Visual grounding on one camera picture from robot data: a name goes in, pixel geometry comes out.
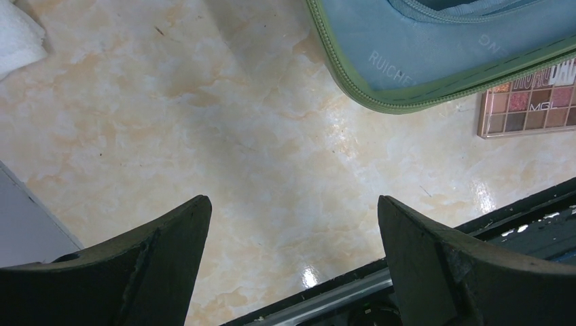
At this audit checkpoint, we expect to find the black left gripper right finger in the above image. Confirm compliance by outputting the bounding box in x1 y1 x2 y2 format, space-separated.
378 196 575 325

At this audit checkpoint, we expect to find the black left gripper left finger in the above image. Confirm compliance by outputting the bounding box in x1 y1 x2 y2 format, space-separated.
1 195 212 325

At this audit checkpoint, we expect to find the eyeshadow palette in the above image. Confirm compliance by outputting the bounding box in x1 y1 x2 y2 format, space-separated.
478 58 575 139

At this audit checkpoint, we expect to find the green suitcase blue lining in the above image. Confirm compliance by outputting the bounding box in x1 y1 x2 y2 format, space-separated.
306 0 575 115

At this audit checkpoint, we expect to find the white folded towel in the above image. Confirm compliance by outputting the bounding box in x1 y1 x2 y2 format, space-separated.
1 0 48 80

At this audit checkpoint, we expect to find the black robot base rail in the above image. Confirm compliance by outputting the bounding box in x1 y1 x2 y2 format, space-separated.
232 179 575 325

